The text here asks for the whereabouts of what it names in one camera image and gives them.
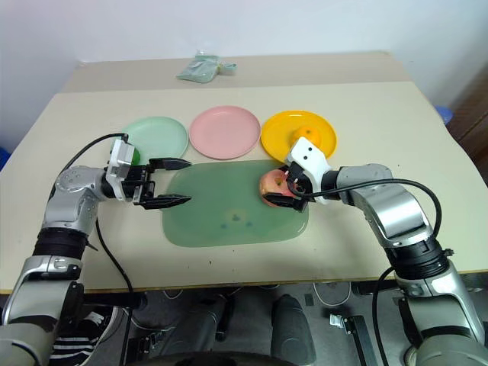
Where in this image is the black white striped sock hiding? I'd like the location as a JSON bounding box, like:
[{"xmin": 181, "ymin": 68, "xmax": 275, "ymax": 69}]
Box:
[{"xmin": 50, "ymin": 332, "xmax": 101, "ymax": 366}]

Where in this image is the pink round plate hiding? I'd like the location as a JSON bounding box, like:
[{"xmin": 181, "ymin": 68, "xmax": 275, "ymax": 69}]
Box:
[{"xmin": 189, "ymin": 105, "xmax": 262, "ymax": 161}]

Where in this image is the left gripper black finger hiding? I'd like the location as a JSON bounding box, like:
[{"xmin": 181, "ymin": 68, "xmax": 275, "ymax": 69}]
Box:
[
  {"xmin": 133, "ymin": 194, "xmax": 193, "ymax": 212},
  {"xmin": 149, "ymin": 156, "xmax": 193, "ymax": 172}
]

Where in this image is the orange fruit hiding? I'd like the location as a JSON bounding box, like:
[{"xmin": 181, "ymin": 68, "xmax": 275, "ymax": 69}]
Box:
[{"xmin": 292, "ymin": 126, "xmax": 322, "ymax": 148}]

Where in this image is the translucent green rectangular tray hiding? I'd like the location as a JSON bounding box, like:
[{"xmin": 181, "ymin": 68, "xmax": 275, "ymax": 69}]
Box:
[{"xmin": 161, "ymin": 159, "xmax": 311, "ymax": 249}]

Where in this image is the clear bag of green items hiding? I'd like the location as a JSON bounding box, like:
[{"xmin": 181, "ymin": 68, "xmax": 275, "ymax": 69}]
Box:
[{"xmin": 175, "ymin": 48, "xmax": 221, "ymax": 83}]

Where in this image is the pink red apple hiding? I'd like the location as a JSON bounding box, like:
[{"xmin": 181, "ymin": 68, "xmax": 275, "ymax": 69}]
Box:
[{"xmin": 259, "ymin": 169, "xmax": 297, "ymax": 207}]

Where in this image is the brown wooden cabinet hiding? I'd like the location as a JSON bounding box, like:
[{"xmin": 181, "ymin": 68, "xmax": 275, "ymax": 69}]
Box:
[{"xmin": 445, "ymin": 70, "xmax": 488, "ymax": 163}]

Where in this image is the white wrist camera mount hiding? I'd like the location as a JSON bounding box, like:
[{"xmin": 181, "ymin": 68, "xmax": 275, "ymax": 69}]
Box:
[
  {"xmin": 104, "ymin": 137, "xmax": 136, "ymax": 202},
  {"xmin": 285, "ymin": 136, "xmax": 332, "ymax": 207}
]

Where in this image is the grey rounded leg shape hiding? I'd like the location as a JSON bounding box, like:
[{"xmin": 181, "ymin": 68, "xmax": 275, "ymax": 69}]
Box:
[{"xmin": 175, "ymin": 297, "xmax": 230, "ymax": 361}]

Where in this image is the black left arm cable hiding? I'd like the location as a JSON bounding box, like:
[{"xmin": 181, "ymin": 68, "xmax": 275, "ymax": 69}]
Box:
[{"xmin": 49, "ymin": 132, "xmax": 135, "ymax": 366}]

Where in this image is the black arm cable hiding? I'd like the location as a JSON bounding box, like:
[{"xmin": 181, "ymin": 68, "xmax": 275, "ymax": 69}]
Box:
[
  {"xmin": 49, "ymin": 132, "xmax": 135, "ymax": 366},
  {"xmin": 293, "ymin": 178, "xmax": 444, "ymax": 366}
]

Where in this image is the white floor cable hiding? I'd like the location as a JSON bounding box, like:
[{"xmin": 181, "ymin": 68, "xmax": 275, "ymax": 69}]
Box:
[{"xmin": 311, "ymin": 281, "xmax": 352, "ymax": 307}]

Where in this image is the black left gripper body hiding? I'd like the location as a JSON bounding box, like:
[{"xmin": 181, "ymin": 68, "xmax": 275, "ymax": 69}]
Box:
[{"xmin": 121, "ymin": 158, "xmax": 158, "ymax": 205}]

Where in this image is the black and white sneaker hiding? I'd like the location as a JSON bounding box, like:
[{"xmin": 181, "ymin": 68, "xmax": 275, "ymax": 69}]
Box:
[{"xmin": 74, "ymin": 304, "xmax": 129, "ymax": 366}]

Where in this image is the yellow round plate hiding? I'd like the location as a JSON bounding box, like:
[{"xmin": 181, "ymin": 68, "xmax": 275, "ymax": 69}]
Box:
[{"xmin": 260, "ymin": 110, "xmax": 339, "ymax": 163}]

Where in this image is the metal floor bracket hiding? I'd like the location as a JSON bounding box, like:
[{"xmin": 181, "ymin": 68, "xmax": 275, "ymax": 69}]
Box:
[{"xmin": 329, "ymin": 312, "xmax": 373, "ymax": 366}]

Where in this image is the light green round plate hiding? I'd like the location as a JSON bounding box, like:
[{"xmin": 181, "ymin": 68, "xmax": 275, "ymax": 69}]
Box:
[{"xmin": 120, "ymin": 116, "xmax": 190, "ymax": 162}]

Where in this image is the blue round stool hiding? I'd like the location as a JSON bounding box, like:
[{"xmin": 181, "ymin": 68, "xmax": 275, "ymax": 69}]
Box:
[{"xmin": 435, "ymin": 103, "xmax": 455, "ymax": 125}]

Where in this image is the dark rounded leg shape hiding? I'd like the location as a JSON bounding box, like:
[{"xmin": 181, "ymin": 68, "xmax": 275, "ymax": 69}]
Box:
[{"xmin": 271, "ymin": 294, "xmax": 318, "ymax": 366}]

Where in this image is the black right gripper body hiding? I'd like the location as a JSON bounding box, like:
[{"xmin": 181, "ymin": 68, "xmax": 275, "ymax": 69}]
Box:
[{"xmin": 284, "ymin": 162, "xmax": 316, "ymax": 209}]

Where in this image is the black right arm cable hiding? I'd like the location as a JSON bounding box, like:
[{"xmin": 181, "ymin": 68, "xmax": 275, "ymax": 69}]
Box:
[{"xmin": 293, "ymin": 178, "xmax": 444, "ymax": 366}]

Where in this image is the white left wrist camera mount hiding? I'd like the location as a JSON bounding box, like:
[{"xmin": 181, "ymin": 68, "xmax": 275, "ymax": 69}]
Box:
[{"xmin": 104, "ymin": 137, "xmax": 136, "ymax": 202}]

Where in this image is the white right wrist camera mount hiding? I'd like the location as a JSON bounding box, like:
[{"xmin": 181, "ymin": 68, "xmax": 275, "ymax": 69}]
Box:
[{"xmin": 285, "ymin": 136, "xmax": 332, "ymax": 207}]

